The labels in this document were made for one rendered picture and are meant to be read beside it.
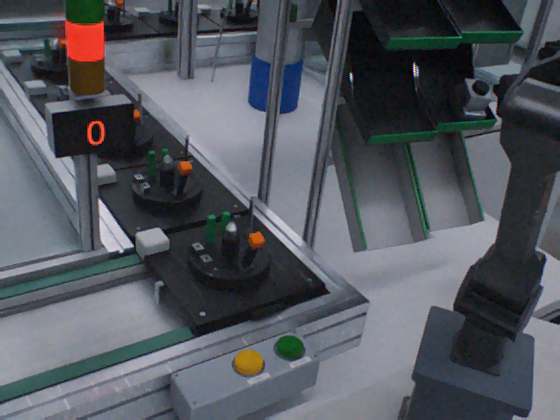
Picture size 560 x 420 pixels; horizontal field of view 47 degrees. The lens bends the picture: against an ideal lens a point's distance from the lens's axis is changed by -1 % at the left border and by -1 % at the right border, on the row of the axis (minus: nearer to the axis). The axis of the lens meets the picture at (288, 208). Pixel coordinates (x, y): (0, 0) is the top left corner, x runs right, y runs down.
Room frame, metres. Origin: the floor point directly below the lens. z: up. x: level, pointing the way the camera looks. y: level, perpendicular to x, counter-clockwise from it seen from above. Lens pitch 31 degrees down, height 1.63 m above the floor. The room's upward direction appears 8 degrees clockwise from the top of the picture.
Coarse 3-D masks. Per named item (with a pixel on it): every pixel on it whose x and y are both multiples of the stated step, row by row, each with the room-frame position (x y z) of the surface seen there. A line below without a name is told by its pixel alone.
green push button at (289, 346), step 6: (282, 336) 0.72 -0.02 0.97; (288, 336) 0.72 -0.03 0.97; (294, 336) 0.73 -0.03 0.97; (276, 342) 0.71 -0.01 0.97; (282, 342) 0.71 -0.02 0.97; (288, 342) 0.71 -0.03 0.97; (294, 342) 0.71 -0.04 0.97; (300, 342) 0.71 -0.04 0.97; (276, 348) 0.70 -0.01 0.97; (282, 348) 0.70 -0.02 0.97; (288, 348) 0.70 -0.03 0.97; (294, 348) 0.70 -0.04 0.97; (300, 348) 0.70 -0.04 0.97; (282, 354) 0.69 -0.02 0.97; (288, 354) 0.69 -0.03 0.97; (294, 354) 0.69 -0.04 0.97; (300, 354) 0.70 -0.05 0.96
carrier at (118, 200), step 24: (144, 168) 1.18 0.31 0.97; (168, 168) 1.08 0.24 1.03; (120, 192) 1.07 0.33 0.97; (144, 192) 1.04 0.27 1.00; (168, 192) 1.06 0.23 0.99; (192, 192) 1.07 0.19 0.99; (216, 192) 1.12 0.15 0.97; (120, 216) 0.99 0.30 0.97; (144, 216) 1.00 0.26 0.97; (168, 216) 1.01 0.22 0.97; (192, 216) 1.02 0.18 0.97; (216, 216) 1.03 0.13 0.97
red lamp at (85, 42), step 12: (72, 24) 0.85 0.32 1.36; (96, 24) 0.86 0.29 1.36; (72, 36) 0.85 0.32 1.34; (84, 36) 0.85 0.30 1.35; (96, 36) 0.86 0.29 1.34; (72, 48) 0.85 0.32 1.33; (84, 48) 0.85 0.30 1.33; (96, 48) 0.85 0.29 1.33; (84, 60) 0.85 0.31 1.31; (96, 60) 0.85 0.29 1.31
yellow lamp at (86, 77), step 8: (72, 64) 0.85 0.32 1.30; (80, 64) 0.84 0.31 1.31; (88, 64) 0.85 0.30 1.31; (96, 64) 0.85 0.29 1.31; (104, 64) 0.87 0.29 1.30; (72, 72) 0.85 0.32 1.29; (80, 72) 0.84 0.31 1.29; (88, 72) 0.85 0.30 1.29; (96, 72) 0.85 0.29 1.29; (104, 72) 0.87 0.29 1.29; (72, 80) 0.85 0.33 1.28; (80, 80) 0.84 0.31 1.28; (88, 80) 0.85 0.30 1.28; (96, 80) 0.85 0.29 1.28; (104, 80) 0.87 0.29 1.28; (72, 88) 0.85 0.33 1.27; (80, 88) 0.84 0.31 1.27; (88, 88) 0.85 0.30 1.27; (96, 88) 0.85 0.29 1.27; (104, 88) 0.87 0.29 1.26
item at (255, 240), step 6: (246, 234) 0.84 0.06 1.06; (252, 234) 0.83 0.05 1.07; (258, 234) 0.83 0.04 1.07; (252, 240) 0.82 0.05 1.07; (258, 240) 0.82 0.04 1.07; (264, 240) 0.83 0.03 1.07; (252, 246) 0.82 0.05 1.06; (258, 246) 0.82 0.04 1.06; (246, 252) 0.84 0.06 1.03; (252, 252) 0.83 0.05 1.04; (246, 258) 0.83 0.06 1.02; (252, 258) 0.84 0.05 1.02; (246, 264) 0.84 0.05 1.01
